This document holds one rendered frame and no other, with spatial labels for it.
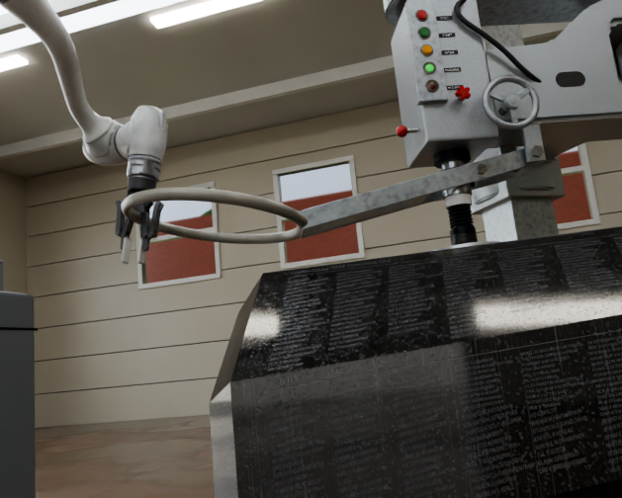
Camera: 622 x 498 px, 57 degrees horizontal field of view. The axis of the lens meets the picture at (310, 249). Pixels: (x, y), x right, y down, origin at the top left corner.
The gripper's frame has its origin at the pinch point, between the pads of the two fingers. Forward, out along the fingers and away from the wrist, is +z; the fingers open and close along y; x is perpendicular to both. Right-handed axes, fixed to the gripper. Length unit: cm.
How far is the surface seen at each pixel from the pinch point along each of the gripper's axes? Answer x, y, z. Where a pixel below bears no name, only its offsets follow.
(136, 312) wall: 647, -340, -23
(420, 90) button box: 1, 75, -45
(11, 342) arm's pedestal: -61, 15, 26
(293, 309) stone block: -15, 49, 15
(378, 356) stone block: -27, 69, 24
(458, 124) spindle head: 5, 85, -37
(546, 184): 75, 120, -43
